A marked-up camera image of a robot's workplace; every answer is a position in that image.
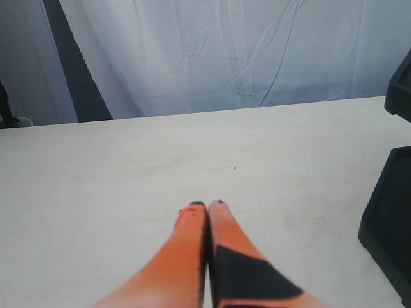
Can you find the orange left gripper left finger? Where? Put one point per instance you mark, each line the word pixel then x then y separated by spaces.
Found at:
pixel 175 275

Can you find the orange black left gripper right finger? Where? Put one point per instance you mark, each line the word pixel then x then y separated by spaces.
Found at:
pixel 240 275

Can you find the black metal rack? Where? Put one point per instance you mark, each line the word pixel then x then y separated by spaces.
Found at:
pixel 385 224

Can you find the white backdrop cloth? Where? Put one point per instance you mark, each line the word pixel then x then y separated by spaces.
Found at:
pixel 79 61

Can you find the black object at left edge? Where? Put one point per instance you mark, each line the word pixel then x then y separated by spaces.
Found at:
pixel 7 119

